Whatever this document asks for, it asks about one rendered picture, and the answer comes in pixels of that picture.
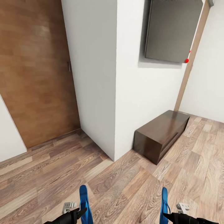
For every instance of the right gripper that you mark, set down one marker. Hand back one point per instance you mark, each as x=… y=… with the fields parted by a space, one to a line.
x=177 y=218

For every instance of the sliding door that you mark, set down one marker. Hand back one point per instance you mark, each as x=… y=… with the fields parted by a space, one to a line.
x=36 y=80
x=202 y=22

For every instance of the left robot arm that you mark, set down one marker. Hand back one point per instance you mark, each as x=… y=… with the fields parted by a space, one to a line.
x=68 y=216

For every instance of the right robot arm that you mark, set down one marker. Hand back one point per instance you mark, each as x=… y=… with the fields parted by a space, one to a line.
x=182 y=218

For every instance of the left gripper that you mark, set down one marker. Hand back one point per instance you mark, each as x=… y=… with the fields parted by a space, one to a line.
x=71 y=217

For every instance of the sandal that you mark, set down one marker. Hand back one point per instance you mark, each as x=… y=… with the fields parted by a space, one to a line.
x=86 y=218
x=164 y=205

